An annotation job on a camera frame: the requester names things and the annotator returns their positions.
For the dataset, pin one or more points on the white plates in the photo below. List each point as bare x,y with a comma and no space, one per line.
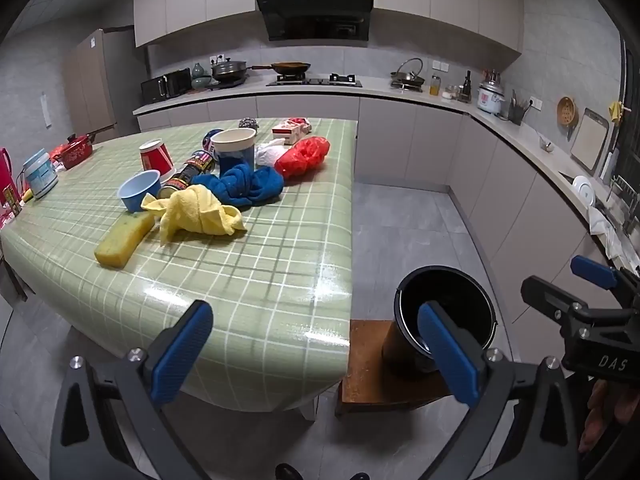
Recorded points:
583,190

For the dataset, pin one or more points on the blue soda can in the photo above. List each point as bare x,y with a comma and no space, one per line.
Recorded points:
209,140

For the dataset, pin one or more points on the beige upper cabinets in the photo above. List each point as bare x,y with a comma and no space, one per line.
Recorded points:
200,0

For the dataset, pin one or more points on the yellow hanging cloth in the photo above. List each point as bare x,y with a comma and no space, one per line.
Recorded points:
615,112

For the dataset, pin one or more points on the red jug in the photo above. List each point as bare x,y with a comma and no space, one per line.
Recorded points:
5,170

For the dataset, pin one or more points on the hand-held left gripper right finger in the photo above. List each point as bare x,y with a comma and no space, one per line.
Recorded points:
447,355

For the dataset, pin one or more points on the teal ceramic vase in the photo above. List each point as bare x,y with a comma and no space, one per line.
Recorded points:
201,77

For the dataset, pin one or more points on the metal dish rack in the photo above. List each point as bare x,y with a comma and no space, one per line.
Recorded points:
625,195

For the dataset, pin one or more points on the white rice cooker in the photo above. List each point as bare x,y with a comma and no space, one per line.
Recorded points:
490,97

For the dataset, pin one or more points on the beige kitchen counter cabinets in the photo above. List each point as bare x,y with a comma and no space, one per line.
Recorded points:
400,135

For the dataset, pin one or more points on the black range hood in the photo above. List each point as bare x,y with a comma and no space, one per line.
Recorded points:
315,15

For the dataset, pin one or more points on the black microwave oven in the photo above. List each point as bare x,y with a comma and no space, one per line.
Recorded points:
165,85

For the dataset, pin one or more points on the beige refrigerator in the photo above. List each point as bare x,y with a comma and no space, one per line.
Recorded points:
95,85

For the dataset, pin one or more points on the dark lidded wok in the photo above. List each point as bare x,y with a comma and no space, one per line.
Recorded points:
230,70

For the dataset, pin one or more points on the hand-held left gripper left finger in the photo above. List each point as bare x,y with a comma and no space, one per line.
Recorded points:
182,355

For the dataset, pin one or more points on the black trash bin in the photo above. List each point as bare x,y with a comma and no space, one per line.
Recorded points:
480,310

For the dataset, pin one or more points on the person's right hand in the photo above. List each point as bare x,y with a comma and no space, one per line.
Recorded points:
607,410

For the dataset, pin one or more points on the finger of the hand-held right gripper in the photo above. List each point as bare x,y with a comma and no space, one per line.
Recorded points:
547,295
595,270

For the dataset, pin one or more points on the black shoe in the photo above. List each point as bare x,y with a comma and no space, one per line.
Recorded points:
360,476
289,472

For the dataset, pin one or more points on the wooden stool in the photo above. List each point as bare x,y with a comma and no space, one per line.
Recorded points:
365,360

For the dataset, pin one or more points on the small bowl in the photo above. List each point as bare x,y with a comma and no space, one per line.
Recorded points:
547,146

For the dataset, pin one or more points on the blue and white paper cup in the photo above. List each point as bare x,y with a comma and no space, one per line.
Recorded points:
235,152

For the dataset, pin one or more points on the small seasoning jar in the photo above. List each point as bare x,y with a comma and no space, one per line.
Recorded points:
451,92

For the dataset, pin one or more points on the frying pan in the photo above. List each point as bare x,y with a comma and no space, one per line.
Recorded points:
290,66

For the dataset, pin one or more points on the red paper cup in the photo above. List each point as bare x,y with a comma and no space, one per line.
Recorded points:
157,162

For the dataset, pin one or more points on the light blue jar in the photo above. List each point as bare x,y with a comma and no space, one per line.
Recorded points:
40,175

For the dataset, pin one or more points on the black gas stove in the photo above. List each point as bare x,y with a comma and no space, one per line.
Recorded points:
315,81

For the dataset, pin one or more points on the yellow cloth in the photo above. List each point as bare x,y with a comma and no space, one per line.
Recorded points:
615,112
195,210

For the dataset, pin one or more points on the black printed can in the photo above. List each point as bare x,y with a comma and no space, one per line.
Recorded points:
187,172

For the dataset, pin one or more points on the red and white carton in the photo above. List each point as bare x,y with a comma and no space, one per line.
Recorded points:
290,130

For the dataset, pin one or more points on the red plastic bag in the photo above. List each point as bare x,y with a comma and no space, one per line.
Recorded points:
300,157

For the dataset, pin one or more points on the white paper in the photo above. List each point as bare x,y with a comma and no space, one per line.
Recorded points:
267,155

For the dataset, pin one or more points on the green checked tablecloth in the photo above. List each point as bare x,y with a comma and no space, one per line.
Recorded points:
250,270

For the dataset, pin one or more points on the yellow sponge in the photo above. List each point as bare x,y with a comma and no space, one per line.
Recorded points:
122,240

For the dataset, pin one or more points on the red pot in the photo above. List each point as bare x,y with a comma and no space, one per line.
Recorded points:
75,152

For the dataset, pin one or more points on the blue cloth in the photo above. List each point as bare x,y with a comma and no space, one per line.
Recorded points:
250,185

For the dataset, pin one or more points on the oil bottle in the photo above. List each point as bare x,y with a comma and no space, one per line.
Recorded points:
434,87

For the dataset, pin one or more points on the bamboo strainer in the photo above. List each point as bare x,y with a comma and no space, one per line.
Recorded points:
567,110

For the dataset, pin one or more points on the blue bowl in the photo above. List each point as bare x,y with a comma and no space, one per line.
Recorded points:
137,195

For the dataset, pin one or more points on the white cloth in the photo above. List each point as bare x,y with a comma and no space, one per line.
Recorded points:
612,240

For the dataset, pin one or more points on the white cutting board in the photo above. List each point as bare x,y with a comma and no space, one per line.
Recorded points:
590,137

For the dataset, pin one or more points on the dark bottle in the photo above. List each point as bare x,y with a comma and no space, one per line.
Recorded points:
467,87

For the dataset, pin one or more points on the utensil holder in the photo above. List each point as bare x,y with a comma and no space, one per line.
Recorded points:
517,112

